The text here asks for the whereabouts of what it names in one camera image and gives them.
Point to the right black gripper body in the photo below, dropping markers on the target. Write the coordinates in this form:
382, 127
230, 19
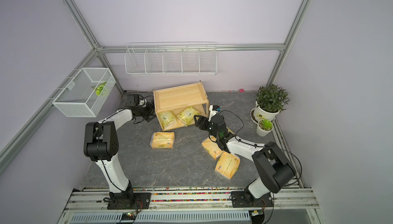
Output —
213, 133

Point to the green leaf toy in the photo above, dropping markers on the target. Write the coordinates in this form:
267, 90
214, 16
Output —
100, 90

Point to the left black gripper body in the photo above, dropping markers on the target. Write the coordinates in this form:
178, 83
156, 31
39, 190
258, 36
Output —
146, 111

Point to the white wire side basket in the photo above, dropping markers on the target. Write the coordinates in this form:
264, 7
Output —
78, 99

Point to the aluminium front rail frame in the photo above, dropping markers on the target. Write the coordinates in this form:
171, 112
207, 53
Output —
195, 205

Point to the long white wire wall basket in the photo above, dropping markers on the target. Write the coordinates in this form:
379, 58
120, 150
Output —
171, 58

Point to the large potted green plant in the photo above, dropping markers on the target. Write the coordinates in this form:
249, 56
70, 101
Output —
270, 101

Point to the orange tissue pack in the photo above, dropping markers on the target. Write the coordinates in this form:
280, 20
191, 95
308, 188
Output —
212, 148
162, 140
227, 165

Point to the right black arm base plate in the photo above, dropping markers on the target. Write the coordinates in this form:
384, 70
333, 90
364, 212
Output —
243, 199

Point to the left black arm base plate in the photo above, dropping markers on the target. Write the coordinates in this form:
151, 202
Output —
124, 201

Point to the small potted succulent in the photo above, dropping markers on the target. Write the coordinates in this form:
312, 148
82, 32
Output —
264, 126

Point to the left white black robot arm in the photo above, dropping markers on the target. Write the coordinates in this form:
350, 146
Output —
101, 144

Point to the green tissue pack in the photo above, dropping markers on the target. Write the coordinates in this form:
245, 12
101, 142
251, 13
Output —
187, 115
167, 119

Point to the wooden two-tier shelf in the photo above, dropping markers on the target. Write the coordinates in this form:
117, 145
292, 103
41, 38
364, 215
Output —
178, 98

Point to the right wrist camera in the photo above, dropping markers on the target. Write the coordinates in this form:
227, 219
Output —
213, 110

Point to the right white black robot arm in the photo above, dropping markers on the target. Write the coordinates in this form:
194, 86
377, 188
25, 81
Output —
274, 168

